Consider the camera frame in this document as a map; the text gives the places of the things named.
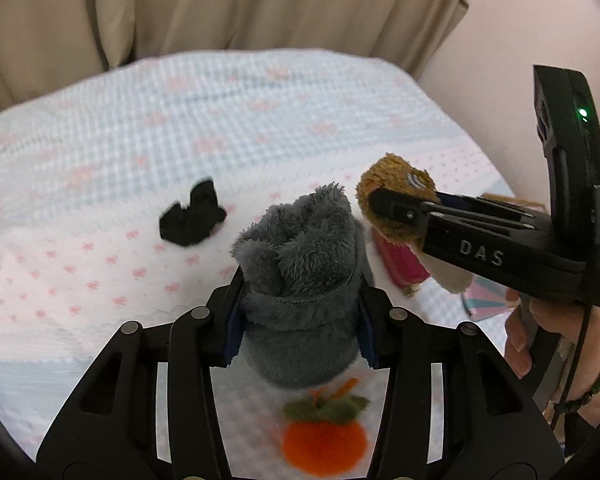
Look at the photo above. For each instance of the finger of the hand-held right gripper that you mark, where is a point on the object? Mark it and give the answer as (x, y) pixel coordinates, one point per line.
(399, 210)
(490, 204)

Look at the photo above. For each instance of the person's right hand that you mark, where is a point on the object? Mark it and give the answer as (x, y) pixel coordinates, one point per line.
(522, 342)

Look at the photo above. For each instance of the orange felt persimmon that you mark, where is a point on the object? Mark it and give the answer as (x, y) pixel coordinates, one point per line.
(325, 430)

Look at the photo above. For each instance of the pastel striped cloth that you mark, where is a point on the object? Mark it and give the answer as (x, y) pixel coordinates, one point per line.
(485, 302)

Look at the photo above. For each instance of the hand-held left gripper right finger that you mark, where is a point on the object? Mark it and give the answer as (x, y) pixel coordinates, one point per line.
(368, 336)

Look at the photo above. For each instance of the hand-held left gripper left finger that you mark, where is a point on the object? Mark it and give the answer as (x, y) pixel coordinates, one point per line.
(233, 331)

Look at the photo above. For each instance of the person's right forearm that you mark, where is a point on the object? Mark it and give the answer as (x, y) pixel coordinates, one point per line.
(597, 405)

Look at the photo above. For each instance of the checkered blanket with pink bows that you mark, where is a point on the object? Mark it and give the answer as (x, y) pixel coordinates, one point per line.
(155, 150)

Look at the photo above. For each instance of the brown plush toy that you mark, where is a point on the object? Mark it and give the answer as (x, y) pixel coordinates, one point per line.
(390, 182)

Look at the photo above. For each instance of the grey fluffy sock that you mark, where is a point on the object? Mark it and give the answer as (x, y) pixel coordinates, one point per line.
(300, 280)

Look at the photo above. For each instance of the pink pouch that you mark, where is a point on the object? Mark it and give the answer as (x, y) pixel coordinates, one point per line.
(402, 262)

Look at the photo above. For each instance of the beige curtain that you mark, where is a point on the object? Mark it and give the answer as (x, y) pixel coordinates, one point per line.
(230, 5)

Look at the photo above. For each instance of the black scrunchie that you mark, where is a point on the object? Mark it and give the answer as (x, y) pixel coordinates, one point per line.
(192, 216)

